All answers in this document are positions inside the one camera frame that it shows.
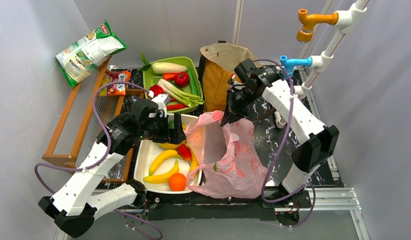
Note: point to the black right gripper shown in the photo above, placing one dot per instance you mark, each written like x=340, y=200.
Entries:
x=232, y=105

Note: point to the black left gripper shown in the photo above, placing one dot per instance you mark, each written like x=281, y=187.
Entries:
x=176, y=129

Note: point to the single yellow banana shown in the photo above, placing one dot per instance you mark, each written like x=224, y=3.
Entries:
x=170, y=153
x=162, y=178

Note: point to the pink plastic grocery bag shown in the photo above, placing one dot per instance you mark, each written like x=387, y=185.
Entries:
x=226, y=156

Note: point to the red tomato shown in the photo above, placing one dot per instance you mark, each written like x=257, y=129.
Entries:
x=182, y=79

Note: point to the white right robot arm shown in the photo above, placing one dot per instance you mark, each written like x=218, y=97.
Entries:
x=275, y=85

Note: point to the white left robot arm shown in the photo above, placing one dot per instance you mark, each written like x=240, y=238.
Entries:
x=74, y=208

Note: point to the yellow banana by bag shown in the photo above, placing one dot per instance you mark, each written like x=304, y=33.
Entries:
x=194, y=164

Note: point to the brown paper bag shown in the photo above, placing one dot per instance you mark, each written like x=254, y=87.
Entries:
x=216, y=66

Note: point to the green chips bag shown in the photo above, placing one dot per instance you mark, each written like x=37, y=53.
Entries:
x=85, y=56

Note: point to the yellow banana bunch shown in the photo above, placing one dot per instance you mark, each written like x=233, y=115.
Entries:
x=169, y=146

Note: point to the red chili pepper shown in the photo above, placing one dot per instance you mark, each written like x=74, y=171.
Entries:
x=175, y=107

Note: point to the white fruit tray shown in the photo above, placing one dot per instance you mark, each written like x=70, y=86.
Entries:
x=148, y=152

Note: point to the green white leek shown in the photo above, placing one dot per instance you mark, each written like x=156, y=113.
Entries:
x=183, y=97

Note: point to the orange fruit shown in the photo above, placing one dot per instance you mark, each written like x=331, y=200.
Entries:
x=177, y=182

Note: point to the green cucumber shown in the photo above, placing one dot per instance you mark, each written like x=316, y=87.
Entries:
x=192, y=83

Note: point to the red apple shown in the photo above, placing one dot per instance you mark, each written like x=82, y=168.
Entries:
x=156, y=90

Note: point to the green vegetable tray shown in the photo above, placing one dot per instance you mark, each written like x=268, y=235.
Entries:
x=182, y=60

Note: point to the orange carrot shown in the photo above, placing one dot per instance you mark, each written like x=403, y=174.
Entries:
x=166, y=76

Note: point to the white radish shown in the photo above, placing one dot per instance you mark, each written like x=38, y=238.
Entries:
x=168, y=68

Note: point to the blue faucet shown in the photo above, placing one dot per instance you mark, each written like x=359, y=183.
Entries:
x=290, y=63

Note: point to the wooden rack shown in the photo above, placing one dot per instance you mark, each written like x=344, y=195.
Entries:
x=77, y=127

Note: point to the orange faucet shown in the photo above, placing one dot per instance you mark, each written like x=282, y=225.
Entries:
x=309, y=21

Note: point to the aluminium base frame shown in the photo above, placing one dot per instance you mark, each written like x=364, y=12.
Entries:
x=157, y=206

